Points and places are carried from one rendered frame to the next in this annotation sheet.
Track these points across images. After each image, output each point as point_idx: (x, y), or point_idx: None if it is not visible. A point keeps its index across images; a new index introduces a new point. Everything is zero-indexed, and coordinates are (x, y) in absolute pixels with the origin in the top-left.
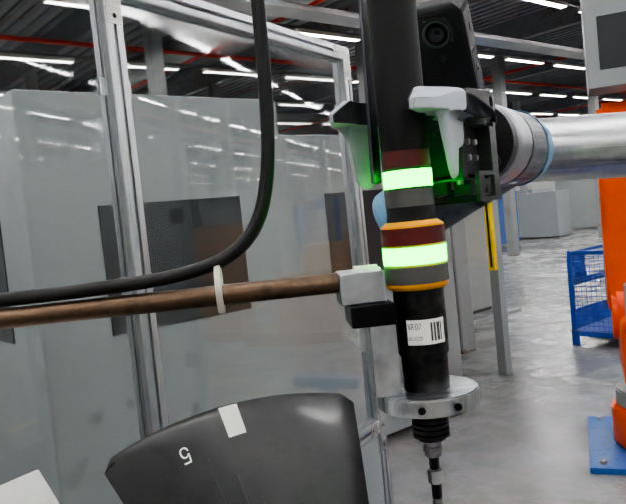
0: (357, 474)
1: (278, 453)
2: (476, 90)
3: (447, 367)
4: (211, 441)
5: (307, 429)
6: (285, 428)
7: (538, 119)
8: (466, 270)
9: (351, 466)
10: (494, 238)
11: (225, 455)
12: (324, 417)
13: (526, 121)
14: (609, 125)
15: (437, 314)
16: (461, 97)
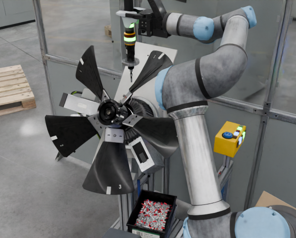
0: (154, 75)
1: (156, 64)
2: (128, 13)
3: (128, 58)
4: (157, 56)
5: (161, 64)
6: (161, 62)
7: (202, 22)
8: None
9: (155, 74)
10: None
11: (154, 60)
12: (165, 65)
13: (179, 22)
14: (223, 35)
15: (126, 48)
16: (124, 14)
